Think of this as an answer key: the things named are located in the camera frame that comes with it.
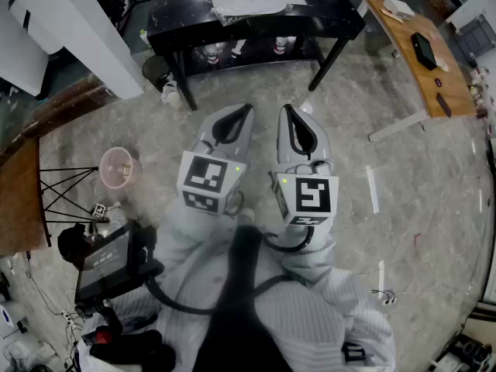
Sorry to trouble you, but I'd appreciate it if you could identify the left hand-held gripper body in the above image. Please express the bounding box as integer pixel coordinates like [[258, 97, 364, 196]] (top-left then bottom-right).
[[177, 134, 247, 217]]

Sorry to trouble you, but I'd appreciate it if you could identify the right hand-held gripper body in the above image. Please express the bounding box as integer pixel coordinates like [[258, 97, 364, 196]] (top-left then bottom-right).
[[269, 156, 340, 226]]

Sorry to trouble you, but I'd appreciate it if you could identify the clear plastic bag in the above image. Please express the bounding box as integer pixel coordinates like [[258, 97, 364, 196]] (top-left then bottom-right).
[[206, 0, 308, 27]]

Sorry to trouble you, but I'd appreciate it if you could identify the person's left forearm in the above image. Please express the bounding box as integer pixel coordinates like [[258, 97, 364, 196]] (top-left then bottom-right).
[[157, 198, 257, 270]]

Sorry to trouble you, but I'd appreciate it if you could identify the person's right forearm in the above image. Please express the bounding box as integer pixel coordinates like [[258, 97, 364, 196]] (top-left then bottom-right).
[[281, 217, 338, 282]]

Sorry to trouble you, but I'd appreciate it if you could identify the white crumpled bag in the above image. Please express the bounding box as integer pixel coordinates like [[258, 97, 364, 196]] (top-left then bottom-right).
[[160, 78, 183, 110]]

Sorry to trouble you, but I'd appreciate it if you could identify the black bag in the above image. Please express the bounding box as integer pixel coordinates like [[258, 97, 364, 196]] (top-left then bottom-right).
[[57, 222, 96, 271]]

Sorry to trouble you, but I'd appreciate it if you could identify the black mesh bin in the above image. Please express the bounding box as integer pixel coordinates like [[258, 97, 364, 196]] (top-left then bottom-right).
[[141, 54, 172, 93]]

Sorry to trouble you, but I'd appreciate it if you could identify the pink mesh bin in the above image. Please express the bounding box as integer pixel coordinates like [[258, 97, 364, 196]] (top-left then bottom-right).
[[98, 146, 144, 191]]

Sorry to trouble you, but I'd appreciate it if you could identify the spare gripper on floor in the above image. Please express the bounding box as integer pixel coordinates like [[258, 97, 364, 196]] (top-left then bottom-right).
[[91, 201, 127, 229]]

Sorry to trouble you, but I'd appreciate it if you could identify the black table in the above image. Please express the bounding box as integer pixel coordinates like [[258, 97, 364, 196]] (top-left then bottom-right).
[[146, 0, 367, 112]]

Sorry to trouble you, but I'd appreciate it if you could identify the person's white striped garment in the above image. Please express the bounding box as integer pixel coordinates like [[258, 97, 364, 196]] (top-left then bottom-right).
[[79, 222, 397, 372]]

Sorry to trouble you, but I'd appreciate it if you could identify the dark flat wallet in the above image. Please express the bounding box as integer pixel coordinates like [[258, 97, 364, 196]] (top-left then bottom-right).
[[435, 91, 453, 119]]

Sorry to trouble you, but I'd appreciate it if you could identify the black screen device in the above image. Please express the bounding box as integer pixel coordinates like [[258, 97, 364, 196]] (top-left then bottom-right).
[[74, 221, 166, 302]]

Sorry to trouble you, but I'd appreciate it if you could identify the black case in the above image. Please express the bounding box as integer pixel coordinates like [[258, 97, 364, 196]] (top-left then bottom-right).
[[410, 32, 439, 71]]

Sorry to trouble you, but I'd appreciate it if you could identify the wooden desk with white legs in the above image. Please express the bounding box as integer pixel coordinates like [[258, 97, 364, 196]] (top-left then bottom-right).
[[356, 0, 478, 143]]

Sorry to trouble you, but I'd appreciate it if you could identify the white box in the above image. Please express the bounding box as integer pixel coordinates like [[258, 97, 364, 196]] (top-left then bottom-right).
[[382, 0, 416, 21]]

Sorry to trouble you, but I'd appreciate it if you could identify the white pillar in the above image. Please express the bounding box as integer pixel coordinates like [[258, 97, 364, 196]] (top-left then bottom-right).
[[0, 0, 145, 101]]

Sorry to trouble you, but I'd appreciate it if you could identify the grey crate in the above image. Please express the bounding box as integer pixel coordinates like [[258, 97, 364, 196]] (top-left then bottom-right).
[[453, 12, 496, 58]]

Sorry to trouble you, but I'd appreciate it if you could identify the black padded gear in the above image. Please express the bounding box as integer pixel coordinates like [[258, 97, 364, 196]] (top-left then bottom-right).
[[88, 329, 177, 372]]

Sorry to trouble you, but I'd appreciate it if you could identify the red and black tool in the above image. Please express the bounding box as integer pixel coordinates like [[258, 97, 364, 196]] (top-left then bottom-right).
[[80, 325, 125, 349]]

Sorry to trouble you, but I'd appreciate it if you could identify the white appliance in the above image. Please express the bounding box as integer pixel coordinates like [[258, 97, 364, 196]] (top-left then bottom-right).
[[0, 299, 29, 339]]

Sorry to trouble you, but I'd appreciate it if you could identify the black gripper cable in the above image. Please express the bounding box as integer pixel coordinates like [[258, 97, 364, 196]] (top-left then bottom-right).
[[262, 225, 315, 253]]

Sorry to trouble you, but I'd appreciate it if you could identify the white floor cable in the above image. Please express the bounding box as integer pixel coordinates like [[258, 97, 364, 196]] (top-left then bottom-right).
[[356, 260, 416, 306]]

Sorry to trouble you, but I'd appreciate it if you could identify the black screen cable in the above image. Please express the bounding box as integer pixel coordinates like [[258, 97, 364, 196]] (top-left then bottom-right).
[[144, 274, 290, 316]]

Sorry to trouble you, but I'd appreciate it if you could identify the black strap buckle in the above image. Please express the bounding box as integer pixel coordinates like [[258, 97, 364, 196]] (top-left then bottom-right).
[[342, 340, 367, 363]]

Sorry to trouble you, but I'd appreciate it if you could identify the wooden table with wire legs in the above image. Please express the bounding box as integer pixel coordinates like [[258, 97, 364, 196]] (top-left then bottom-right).
[[0, 133, 100, 256]]

